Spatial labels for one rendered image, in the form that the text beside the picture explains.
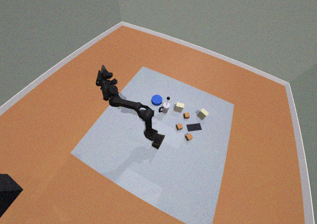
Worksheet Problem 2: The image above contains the small brown cube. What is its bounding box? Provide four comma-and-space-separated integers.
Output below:
183, 112, 190, 119
176, 123, 183, 131
185, 133, 193, 141

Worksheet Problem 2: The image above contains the beige rectangular block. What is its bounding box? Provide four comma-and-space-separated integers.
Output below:
197, 108, 209, 121
174, 102, 184, 113

